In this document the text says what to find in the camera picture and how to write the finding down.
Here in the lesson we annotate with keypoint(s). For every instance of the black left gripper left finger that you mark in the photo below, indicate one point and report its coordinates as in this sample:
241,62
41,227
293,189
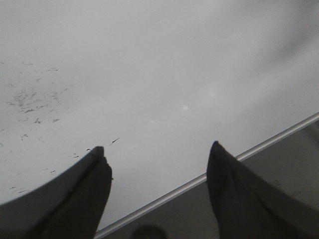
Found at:
68,207

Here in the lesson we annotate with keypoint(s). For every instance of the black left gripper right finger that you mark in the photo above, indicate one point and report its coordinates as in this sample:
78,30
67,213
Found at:
247,207

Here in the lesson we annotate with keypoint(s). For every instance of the white whiteboard with aluminium frame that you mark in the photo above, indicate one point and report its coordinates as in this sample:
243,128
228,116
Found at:
155,82

